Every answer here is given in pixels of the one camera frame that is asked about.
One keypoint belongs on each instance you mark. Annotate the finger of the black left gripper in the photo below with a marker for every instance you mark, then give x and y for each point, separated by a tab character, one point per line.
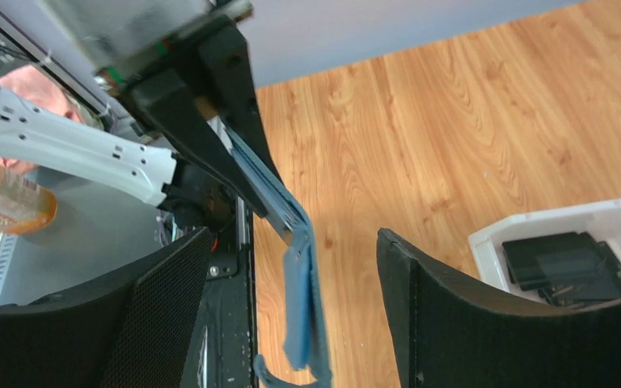
169	104
225	57

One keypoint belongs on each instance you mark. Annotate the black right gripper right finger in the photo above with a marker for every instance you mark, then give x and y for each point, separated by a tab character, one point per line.
449	329

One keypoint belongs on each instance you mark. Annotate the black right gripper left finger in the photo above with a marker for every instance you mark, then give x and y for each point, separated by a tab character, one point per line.
130	327

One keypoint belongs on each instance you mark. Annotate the blue card holder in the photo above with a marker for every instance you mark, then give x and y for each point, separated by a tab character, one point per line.
306	344

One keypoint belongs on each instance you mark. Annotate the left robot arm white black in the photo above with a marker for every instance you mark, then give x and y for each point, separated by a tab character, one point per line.
199	93

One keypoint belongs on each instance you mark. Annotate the orange drink bottle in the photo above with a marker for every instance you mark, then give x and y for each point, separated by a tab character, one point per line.
25	206

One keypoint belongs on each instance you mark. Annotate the white plastic bin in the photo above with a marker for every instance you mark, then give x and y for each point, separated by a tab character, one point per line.
602	220

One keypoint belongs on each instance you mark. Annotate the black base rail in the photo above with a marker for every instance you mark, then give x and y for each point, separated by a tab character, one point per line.
224	342

